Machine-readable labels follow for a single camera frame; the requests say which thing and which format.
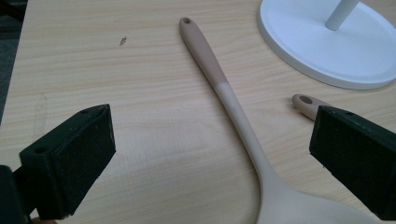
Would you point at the white utensil rack with hooks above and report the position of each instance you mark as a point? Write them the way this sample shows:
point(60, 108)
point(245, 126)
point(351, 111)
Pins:
point(311, 46)

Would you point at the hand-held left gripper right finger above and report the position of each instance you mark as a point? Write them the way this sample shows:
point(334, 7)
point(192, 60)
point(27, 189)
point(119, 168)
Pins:
point(358, 155)

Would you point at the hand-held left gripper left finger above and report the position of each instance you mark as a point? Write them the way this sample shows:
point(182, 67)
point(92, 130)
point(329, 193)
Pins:
point(71, 161)

